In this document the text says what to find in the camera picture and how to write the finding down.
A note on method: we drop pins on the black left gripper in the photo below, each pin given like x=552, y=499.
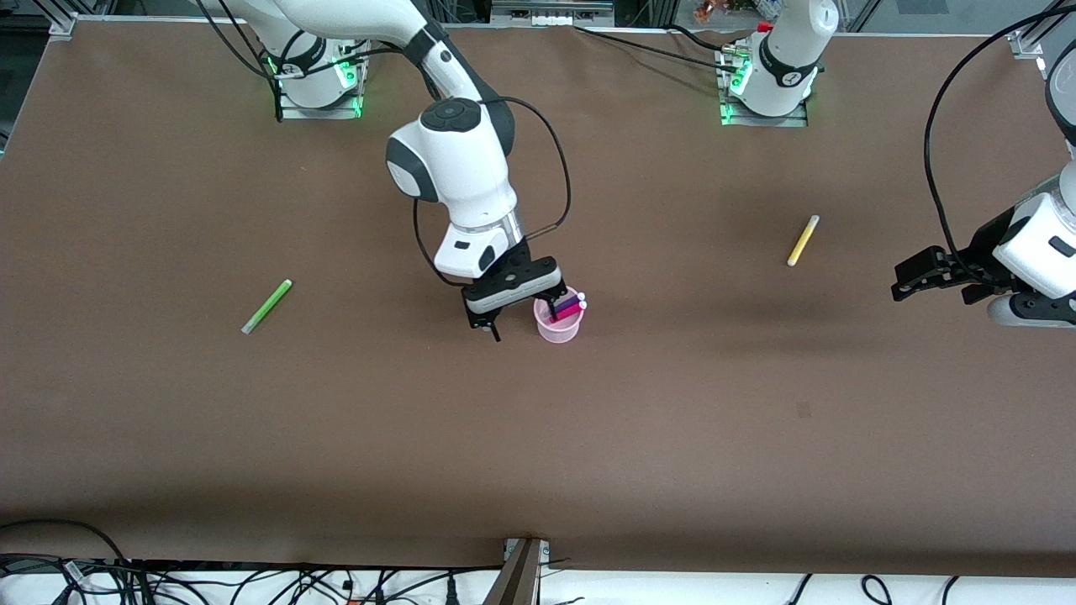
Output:
x=982, y=242

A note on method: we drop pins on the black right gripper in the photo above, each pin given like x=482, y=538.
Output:
x=555, y=293

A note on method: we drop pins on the pink highlighter pen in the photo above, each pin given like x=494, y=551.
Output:
x=572, y=312

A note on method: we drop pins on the purple highlighter pen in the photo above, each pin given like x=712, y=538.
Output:
x=572, y=299

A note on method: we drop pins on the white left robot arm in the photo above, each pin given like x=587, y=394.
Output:
x=790, y=50

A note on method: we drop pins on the pink mesh pen holder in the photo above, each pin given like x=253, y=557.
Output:
x=559, y=329

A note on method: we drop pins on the brown paper table cover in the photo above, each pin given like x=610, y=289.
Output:
x=538, y=437

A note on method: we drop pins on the yellow highlighter pen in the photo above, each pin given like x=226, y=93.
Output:
x=803, y=240

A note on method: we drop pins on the green highlighter pen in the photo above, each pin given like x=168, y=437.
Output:
x=267, y=306

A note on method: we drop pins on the grey metal power strip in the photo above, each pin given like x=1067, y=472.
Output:
x=551, y=13

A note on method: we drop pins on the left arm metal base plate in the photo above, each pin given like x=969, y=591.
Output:
x=740, y=119

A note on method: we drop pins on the aluminium frame corner post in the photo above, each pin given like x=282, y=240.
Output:
x=1030, y=38
x=63, y=23

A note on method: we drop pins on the grey metal beam with bracket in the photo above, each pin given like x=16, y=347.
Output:
x=519, y=580

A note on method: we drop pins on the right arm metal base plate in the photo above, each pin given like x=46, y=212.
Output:
x=290, y=111

